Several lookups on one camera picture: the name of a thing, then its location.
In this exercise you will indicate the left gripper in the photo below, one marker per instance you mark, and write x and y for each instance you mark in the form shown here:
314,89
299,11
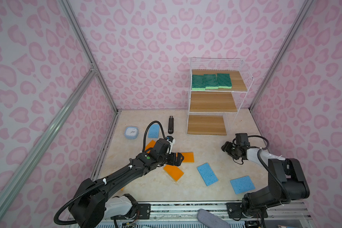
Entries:
173,161

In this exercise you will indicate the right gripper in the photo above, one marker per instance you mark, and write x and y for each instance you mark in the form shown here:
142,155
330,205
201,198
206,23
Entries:
227,146

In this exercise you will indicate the green sponge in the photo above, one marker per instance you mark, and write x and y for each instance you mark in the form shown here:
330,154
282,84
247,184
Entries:
224,81
210,81
198,83

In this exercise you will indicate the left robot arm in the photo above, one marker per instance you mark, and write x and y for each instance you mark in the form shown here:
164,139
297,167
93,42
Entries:
94,198

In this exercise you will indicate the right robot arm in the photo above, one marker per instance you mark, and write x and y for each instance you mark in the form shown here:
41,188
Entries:
286,179

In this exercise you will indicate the orange sponge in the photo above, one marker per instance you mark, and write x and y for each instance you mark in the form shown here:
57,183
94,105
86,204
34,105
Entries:
151,144
174,172
188,157

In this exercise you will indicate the orange sponge front centre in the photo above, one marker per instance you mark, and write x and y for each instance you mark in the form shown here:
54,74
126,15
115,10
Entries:
174,172

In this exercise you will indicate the orange sponge left back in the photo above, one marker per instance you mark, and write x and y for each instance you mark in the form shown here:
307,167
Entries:
151,144

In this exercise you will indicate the black stapler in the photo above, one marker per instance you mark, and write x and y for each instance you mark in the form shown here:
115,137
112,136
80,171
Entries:
171,125

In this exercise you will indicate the blue sponge centre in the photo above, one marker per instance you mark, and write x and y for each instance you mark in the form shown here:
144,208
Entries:
207,174

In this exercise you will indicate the blue sponge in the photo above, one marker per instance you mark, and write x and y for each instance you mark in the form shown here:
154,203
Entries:
242,184
207,174
153,131

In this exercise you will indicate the blue sponge back left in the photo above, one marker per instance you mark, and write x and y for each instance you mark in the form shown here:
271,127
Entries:
153,131

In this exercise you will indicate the blue sponge front right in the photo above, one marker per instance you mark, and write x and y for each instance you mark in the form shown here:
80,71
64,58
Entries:
242,184

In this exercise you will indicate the blue square timer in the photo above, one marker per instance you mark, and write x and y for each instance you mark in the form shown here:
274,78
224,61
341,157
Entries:
131,132

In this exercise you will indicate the grey cloth object front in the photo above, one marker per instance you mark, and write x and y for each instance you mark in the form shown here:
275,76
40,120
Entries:
211,221

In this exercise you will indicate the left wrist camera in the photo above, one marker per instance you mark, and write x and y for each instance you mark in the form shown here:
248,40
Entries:
171,141

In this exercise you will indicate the white wire wooden shelf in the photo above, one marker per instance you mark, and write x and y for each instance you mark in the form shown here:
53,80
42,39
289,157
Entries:
213,112

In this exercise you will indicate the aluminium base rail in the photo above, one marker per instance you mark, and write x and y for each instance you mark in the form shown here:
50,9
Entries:
183,214

